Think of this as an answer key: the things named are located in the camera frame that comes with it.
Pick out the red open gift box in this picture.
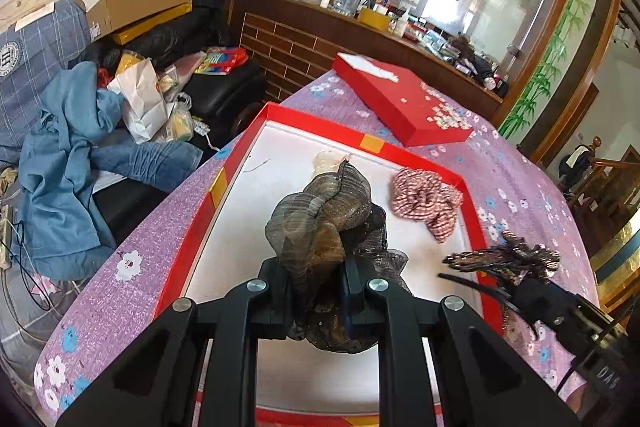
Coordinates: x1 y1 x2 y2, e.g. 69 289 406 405
152 104 501 426

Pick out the red plaid fabric scrunchie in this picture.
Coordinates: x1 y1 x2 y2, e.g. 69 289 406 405
390 168 464 244

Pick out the bamboo wall painting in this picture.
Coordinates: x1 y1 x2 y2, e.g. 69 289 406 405
497 0 597 145

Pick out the blue denim clothing pile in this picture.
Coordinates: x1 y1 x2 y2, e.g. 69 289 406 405
18 62 203 281

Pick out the white paper bag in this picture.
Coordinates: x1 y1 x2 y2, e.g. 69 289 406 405
107 58 169 144

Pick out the wooden stair railing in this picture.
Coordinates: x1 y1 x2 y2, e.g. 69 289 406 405
556 134 640 249

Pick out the wooden dresser counter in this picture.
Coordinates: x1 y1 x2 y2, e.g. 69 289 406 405
228 0 502 120

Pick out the red gift box lid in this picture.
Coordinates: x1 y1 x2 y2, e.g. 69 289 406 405
333 52 473 147

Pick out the clear flower hair clip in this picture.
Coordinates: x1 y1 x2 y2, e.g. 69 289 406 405
312 150 350 176

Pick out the black rhinestone hair claw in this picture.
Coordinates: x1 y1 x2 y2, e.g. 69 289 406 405
437 231 561 311

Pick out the brown organza scrunchie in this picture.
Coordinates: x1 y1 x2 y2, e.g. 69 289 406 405
265 160 409 355

